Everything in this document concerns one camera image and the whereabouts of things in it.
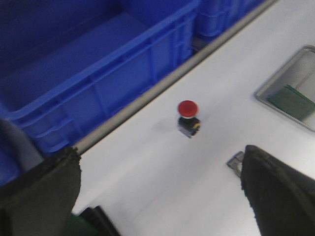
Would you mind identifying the black slotted board rack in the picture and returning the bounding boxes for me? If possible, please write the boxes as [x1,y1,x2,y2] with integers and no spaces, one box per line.
[79,206,121,236]

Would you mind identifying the silver metal tray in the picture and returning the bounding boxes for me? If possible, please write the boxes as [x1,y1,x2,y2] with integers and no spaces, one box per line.
[255,45,315,131]

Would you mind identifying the right blue plastic crate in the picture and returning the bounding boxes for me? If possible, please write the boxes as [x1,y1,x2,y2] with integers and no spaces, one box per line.
[194,0,263,38]

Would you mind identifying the blue plastic crate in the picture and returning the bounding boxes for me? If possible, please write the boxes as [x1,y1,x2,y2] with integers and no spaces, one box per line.
[194,0,263,38]
[0,0,199,155]

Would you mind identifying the grey metal clamp block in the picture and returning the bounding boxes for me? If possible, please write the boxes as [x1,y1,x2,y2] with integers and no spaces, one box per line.
[226,151,244,178]

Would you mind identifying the far left green circuit board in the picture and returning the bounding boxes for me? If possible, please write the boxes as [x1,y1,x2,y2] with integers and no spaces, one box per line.
[61,214,98,236]

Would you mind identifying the green perforated circuit board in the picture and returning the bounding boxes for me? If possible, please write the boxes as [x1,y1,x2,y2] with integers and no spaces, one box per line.
[267,85,315,121]

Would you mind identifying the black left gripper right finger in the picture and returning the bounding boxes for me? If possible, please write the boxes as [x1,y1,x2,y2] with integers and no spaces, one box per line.
[241,145,315,236]

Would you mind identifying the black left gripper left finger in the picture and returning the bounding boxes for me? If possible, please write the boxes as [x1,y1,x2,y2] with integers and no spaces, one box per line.
[0,147,81,236]

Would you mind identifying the metal table edge rail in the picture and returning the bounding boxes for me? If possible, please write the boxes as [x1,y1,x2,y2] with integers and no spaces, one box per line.
[73,0,276,155]

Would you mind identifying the red emergency stop button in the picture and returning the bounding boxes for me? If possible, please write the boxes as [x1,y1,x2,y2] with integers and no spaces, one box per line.
[177,100,201,138]

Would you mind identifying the centre blue plastic crate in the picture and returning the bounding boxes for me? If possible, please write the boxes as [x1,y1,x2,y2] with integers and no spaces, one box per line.
[0,0,199,155]

